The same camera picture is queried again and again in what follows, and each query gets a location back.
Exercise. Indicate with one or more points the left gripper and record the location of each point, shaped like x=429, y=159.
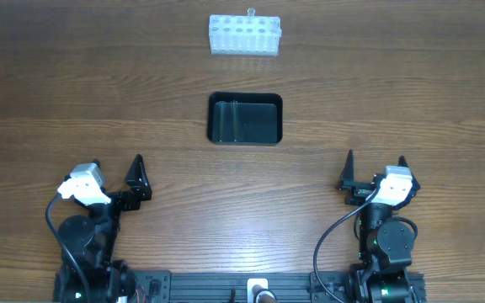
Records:
x=124, y=201

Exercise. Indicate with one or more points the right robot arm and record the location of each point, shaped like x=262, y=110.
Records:
x=390, y=244

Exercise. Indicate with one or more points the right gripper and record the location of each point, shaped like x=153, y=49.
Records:
x=360, y=191

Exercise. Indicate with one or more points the white test tube rack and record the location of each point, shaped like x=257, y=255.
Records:
x=242, y=42

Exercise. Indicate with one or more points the mounting rail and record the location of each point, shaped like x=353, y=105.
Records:
x=209, y=288

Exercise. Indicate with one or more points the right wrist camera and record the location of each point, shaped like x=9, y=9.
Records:
x=396, y=185

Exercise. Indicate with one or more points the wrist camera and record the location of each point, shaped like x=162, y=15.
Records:
x=84, y=185
x=396, y=185

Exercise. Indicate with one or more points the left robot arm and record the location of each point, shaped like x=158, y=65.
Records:
x=78, y=235

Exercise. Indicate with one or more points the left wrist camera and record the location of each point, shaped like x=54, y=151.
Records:
x=84, y=185

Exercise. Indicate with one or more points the black tray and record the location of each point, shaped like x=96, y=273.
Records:
x=259, y=122

